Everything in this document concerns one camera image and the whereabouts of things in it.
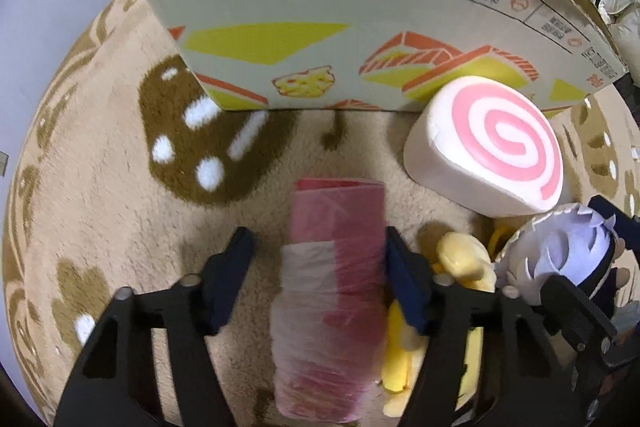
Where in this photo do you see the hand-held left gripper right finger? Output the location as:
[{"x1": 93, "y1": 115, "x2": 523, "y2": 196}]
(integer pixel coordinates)
[{"x1": 384, "y1": 226, "x2": 576, "y2": 427}]

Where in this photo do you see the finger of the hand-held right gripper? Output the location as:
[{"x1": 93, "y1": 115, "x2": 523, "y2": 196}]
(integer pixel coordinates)
[
  {"x1": 542, "y1": 276, "x2": 640, "y2": 427},
  {"x1": 589, "y1": 195, "x2": 629, "y2": 236}
]

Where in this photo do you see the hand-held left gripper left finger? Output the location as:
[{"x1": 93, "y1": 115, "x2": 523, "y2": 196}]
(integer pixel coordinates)
[{"x1": 52, "y1": 227, "x2": 257, "y2": 427}]

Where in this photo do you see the white-haired plush doll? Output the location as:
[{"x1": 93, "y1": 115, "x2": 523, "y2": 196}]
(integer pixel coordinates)
[{"x1": 492, "y1": 202, "x2": 640, "y2": 338}]

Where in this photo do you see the pink white plastic-wrapped soft pack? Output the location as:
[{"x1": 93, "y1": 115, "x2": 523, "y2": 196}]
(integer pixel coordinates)
[{"x1": 270, "y1": 177, "x2": 389, "y2": 424}]

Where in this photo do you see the yellow plush toy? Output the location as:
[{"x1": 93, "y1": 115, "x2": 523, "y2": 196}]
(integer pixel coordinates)
[{"x1": 380, "y1": 232, "x2": 499, "y2": 419}]

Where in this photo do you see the pink spiral white plush cushion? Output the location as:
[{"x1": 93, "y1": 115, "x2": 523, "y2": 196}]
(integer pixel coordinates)
[{"x1": 402, "y1": 76, "x2": 565, "y2": 218}]

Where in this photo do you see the beige brown patterned rug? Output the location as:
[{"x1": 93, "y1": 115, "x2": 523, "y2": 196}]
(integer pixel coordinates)
[{"x1": 0, "y1": 0, "x2": 640, "y2": 427}]

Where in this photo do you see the yellow plastic ring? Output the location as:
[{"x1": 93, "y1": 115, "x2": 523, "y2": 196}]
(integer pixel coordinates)
[{"x1": 491, "y1": 228, "x2": 517, "y2": 260}]

